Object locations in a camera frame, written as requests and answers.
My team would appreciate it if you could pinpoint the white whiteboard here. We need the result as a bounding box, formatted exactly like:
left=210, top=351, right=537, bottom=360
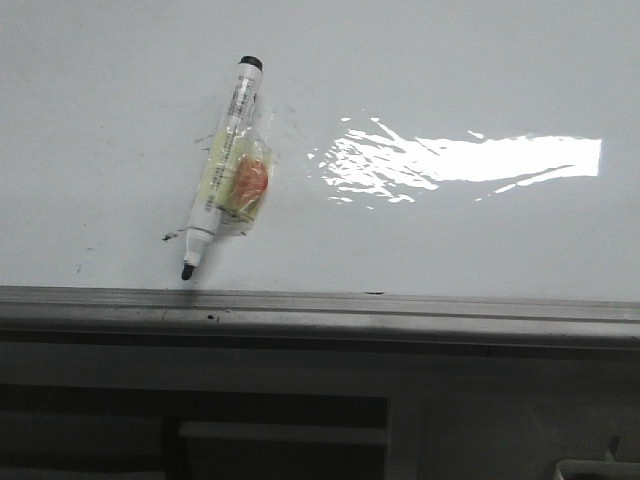
left=1, top=1, right=639, bottom=301

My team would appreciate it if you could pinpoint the white whiteboard marker with tape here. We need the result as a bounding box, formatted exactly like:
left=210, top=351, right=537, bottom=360
left=181, top=56, right=271, bottom=281

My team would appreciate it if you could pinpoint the grey aluminium whiteboard frame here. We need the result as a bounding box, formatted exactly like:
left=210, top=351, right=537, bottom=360
left=1, top=286, right=639, bottom=361

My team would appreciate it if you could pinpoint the white bin corner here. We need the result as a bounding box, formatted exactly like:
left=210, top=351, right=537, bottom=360
left=553, top=459, right=639, bottom=480

